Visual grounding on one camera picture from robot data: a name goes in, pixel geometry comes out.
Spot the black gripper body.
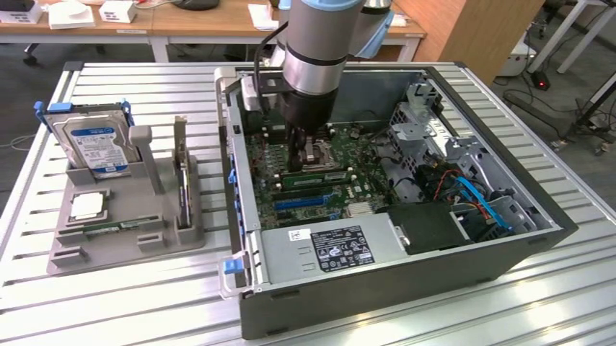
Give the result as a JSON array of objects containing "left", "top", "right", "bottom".
[{"left": 281, "top": 89, "right": 341, "bottom": 136}]

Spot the metal CPU socket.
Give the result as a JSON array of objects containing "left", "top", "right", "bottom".
[{"left": 284, "top": 138, "right": 344, "bottom": 170}]

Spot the black expansion slot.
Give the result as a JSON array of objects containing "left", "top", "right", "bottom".
[{"left": 272, "top": 189, "right": 336, "bottom": 203}]

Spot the green motherboard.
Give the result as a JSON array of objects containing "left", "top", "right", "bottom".
[{"left": 243, "top": 124, "right": 401, "bottom": 231}]

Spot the blue expansion slot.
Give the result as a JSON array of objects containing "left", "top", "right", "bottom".
[{"left": 274, "top": 196, "right": 326, "bottom": 213}]

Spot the silver chipset heatsink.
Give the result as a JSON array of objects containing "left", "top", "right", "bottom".
[{"left": 345, "top": 202, "right": 376, "bottom": 218}]

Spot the grey metal disk bay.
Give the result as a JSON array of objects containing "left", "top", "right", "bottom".
[{"left": 384, "top": 81, "right": 563, "bottom": 239}]

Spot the graphics card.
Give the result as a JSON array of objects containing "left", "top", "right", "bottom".
[{"left": 171, "top": 115, "right": 195, "bottom": 231}]

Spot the white paper stack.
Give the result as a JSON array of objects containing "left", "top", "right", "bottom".
[{"left": 247, "top": 3, "right": 281, "bottom": 30}]

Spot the grey power supply unit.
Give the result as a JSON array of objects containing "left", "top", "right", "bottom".
[{"left": 260, "top": 215, "right": 411, "bottom": 284}]

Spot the grey plastic parts rack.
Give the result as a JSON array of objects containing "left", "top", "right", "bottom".
[{"left": 46, "top": 115, "right": 209, "bottom": 277}]

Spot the black rounded device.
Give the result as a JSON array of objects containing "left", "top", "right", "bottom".
[{"left": 173, "top": 0, "right": 221, "bottom": 11}]

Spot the wooden cabinet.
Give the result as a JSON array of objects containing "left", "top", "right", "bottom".
[{"left": 392, "top": 0, "right": 548, "bottom": 86}]

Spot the hard disk blue carrier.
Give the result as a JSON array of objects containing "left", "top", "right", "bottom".
[{"left": 32, "top": 97, "right": 134, "bottom": 180}]

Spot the silver CPU chip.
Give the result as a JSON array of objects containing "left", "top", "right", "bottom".
[{"left": 68, "top": 192, "right": 110, "bottom": 221}]

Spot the white equipment box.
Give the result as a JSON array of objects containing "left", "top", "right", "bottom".
[{"left": 495, "top": 41, "right": 539, "bottom": 79}]

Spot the black open PC case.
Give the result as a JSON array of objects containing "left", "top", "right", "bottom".
[{"left": 214, "top": 64, "right": 579, "bottom": 342}]

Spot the black power adapter red light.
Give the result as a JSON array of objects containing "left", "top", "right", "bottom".
[{"left": 528, "top": 71, "right": 552, "bottom": 91}]

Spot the white labelled cardboard box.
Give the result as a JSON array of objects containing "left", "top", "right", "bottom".
[
  {"left": 0, "top": 0, "right": 43, "bottom": 25},
  {"left": 99, "top": 0, "right": 138, "bottom": 23}
]

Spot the white box with round disc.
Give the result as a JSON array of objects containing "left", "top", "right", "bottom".
[{"left": 47, "top": 0, "right": 95, "bottom": 30}]

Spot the black wheeled stand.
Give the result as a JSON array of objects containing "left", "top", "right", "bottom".
[{"left": 551, "top": 70, "right": 616, "bottom": 156}]

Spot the black chair base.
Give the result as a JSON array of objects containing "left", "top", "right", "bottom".
[{"left": 22, "top": 43, "right": 107, "bottom": 66}]

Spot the black camera cable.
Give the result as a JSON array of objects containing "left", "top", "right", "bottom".
[{"left": 253, "top": 21, "right": 292, "bottom": 122}]

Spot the wooden desk white frame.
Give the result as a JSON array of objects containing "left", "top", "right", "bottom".
[
  {"left": 151, "top": 0, "right": 428, "bottom": 64},
  {"left": 0, "top": 0, "right": 170, "bottom": 63}
]

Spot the blue flat wire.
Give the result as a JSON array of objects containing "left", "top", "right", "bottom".
[{"left": 455, "top": 174, "right": 511, "bottom": 231}]

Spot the black floor cable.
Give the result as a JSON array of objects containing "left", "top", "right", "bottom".
[{"left": 503, "top": 88, "right": 579, "bottom": 140}]

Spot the white cable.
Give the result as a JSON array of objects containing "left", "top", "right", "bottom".
[{"left": 0, "top": 135, "right": 38, "bottom": 149}]

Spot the white frame table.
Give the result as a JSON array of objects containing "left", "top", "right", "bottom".
[{"left": 527, "top": 0, "right": 616, "bottom": 75}]

